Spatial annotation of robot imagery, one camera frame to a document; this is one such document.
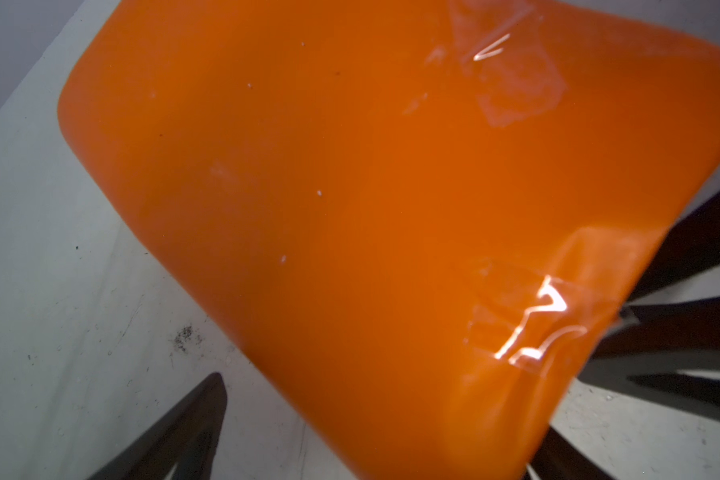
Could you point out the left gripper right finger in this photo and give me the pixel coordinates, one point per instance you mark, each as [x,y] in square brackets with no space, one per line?
[556,458]

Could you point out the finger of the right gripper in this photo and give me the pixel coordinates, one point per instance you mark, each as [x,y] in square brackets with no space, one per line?
[691,247]
[649,360]

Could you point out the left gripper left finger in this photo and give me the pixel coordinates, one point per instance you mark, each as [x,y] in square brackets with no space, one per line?
[180,445]

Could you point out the clear tape piece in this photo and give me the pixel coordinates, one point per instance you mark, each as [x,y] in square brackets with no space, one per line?
[545,317]
[500,50]

